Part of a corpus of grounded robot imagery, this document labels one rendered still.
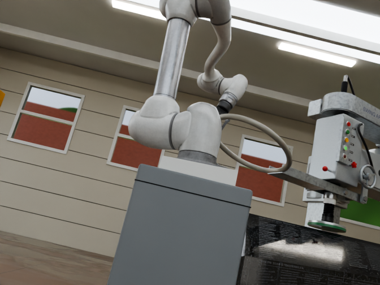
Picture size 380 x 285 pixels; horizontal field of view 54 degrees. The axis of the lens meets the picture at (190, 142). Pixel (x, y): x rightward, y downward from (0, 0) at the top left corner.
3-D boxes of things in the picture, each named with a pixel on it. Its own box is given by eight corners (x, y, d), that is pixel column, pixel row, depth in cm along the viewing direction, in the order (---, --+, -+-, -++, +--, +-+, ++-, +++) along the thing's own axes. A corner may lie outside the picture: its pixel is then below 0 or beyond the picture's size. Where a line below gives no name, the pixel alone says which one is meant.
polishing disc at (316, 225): (345, 229, 210) (346, 223, 211) (305, 222, 220) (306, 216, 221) (346, 234, 229) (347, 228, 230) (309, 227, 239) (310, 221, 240)
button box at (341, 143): (344, 165, 224) (349, 121, 232) (348, 164, 222) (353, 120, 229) (335, 161, 221) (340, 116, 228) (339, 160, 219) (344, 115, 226)
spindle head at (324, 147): (345, 199, 251) (352, 136, 263) (374, 199, 232) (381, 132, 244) (306, 184, 236) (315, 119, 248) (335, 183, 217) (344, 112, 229)
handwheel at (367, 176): (362, 192, 234) (365, 169, 238) (377, 191, 225) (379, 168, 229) (346, 185, 227) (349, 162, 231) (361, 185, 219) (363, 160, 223)
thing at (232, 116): (250, 176, 233) (252, 172, 234) (310, 172, 190) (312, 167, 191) (194, 125, 218) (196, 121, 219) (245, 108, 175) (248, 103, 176)
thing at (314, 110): (305, 119, 349) (307, 104, 353) (324, 122, 348) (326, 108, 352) (311, 111, 330) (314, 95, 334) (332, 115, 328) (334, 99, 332)
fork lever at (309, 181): (343, 203, 248) (344, 196, 249) (369, 204, 231) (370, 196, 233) (263, 174, 219) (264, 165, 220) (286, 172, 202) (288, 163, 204)
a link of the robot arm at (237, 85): (240, 106, 210) (220, 100, 217) (252, 86, 216) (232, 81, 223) (237, 93, 202) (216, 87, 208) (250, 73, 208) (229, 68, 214)
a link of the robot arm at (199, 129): (211, 151, 139) (220, 97, 145) (167, 147, 146) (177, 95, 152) (221, 163, 154) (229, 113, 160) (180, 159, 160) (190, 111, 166)
